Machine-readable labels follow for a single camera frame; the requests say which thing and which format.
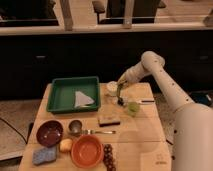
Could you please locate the yellow lemon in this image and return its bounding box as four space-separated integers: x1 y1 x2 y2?
59 139 72 152

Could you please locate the white folded paper napkin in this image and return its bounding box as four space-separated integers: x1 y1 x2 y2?
75 91 94 107

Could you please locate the dark grape bunch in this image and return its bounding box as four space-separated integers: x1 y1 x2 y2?
103 144 116 171

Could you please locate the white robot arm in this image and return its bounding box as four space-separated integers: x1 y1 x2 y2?
118 51 213 171

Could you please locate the yellow black sponge block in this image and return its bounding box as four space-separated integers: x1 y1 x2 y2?
98 115 120 127

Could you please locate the green plastic tray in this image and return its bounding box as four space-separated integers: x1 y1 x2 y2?
46 76 101 114

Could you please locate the small metal cup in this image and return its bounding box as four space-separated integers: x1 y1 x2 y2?
69 120 82 134

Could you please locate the dark purple bowl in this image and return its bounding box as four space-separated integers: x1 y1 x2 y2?
36 120 63 147

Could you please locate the blue sponge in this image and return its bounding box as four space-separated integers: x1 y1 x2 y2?
32 147 57 165

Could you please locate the black white marker pen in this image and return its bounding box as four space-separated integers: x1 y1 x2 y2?
140 100 155 104

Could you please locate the metal spoon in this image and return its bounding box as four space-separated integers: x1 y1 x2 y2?
81 130 116 135

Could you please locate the orange bowl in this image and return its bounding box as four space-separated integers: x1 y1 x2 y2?
71 135 104 169

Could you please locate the light green plastic cup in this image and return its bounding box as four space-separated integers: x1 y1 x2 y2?
127 102 140 117

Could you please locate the white paper cup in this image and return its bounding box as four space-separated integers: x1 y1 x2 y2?
106 81 118 97

